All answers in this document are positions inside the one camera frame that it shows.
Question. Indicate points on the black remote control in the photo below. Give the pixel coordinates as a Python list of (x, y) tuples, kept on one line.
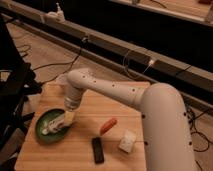
[(97, 150)]

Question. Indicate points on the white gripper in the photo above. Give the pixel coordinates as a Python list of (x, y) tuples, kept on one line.
[(68, 118)]

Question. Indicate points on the white sponge block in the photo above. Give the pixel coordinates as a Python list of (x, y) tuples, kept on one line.
[(127, 141)]

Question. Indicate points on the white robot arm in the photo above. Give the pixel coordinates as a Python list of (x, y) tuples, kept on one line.
[(164, 120)]

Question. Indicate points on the black chair frame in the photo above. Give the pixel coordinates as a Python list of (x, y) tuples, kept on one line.
[(20, 83)]

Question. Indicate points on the long metal rail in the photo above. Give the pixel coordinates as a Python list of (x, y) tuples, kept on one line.
[(181, 45)]

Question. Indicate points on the white plastic bottle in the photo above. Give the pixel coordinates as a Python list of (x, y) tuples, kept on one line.
[(54, 125)]

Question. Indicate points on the white object on rail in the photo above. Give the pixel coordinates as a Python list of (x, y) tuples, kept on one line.
[(58, 15)]

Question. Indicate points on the orange carrot toy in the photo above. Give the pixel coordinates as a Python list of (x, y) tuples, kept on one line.
[(108, 125)]

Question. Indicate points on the white paper cup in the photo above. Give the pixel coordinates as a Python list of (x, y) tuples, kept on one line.
[(62, 80)]

